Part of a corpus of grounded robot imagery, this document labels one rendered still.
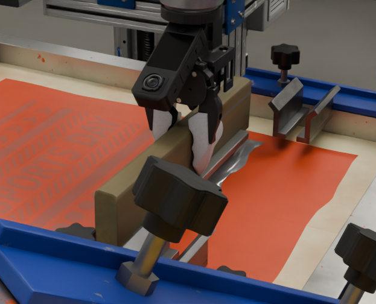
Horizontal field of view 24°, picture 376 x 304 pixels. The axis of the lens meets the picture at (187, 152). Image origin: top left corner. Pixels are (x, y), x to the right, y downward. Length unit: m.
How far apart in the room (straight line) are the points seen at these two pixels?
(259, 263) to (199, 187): 0.61
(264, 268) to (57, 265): 0.61
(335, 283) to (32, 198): 0.42
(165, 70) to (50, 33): 3.51
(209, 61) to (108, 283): 0.65
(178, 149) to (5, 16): 3.77
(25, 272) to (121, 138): 0.90
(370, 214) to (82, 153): 0.42
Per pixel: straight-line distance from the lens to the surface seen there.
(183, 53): 1.00
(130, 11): 1.84
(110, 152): 1.23
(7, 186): 1.17
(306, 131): 1.20
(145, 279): 0.41
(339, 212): 1.11
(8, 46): 1.54
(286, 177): 1.17
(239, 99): 1.19
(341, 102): 1.28
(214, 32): 1.07
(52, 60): 1.49
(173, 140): 1.04
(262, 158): 1.22
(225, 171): 1.17
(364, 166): 1.21
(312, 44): 4.33
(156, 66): 1.00
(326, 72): 4.02
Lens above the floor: 1.53
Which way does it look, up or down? 28 degrees down
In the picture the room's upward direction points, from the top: straight up
